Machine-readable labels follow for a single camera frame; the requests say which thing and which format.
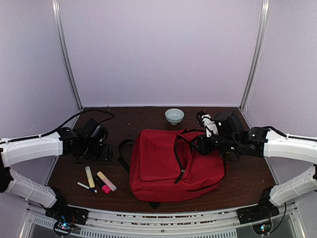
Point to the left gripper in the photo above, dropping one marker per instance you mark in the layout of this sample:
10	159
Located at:
106	153

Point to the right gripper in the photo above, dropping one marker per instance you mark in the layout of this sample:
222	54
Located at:
203	148

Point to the yellow highlighter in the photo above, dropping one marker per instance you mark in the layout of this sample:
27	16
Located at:
89	177

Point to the peach highlighter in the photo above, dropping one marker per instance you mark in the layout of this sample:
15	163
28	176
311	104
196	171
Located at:
106	181

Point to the pink highlighter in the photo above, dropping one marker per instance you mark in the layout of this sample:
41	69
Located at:
102	185

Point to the red backpack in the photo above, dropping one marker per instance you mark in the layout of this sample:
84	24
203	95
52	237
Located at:
165	167

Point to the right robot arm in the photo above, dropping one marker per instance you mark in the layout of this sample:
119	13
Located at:
226	134

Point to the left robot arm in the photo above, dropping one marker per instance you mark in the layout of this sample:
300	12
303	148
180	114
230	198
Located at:
87	142

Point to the white blue pen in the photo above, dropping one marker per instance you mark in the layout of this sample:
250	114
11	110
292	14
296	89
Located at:
87	187

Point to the light blue ceramic bowl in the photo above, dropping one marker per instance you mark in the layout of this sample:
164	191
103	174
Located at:
174	116

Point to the front aluminium rail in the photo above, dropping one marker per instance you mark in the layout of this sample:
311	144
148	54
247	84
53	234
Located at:
209	224

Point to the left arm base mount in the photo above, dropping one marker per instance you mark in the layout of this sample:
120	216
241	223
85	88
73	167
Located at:
72	215

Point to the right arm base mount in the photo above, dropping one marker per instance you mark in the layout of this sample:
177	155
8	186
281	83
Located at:
256	213

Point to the right aluminium frame post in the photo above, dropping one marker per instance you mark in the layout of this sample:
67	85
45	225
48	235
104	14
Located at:
255	63

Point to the aluminium frame post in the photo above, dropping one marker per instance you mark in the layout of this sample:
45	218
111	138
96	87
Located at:
255	63
64	52

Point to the left aluminium frame post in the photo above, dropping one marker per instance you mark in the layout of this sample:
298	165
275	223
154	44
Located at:
64	52

